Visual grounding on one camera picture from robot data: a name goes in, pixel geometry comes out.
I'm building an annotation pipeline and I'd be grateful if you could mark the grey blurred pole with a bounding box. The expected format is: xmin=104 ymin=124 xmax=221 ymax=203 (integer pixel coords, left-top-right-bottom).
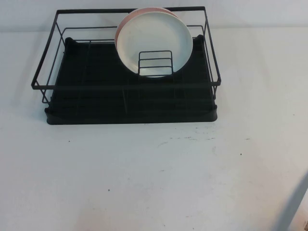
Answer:
xmin=281 ymin=168 xmax=308 ymax=231

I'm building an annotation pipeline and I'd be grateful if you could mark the black wire dish rack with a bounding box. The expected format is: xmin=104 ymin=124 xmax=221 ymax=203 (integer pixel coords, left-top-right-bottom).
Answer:
xmin=30 ymin=6 xmax=221 ymax=104

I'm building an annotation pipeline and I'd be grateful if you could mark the white round plate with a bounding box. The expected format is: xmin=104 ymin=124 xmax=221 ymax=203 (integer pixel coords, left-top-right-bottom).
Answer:
xmin=116 ymin=12 xmax=194 ymax=79

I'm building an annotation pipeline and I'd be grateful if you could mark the black plastic drip tray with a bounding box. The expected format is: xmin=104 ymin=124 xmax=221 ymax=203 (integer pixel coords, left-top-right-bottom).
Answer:
xmin=44 ymin=35 xmax=218 ymax=126

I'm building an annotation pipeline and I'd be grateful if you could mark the pink round plate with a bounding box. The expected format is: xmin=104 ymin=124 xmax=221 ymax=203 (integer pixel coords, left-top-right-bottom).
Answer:
xmin=115 ymin=7 xmax=180 ymax=52

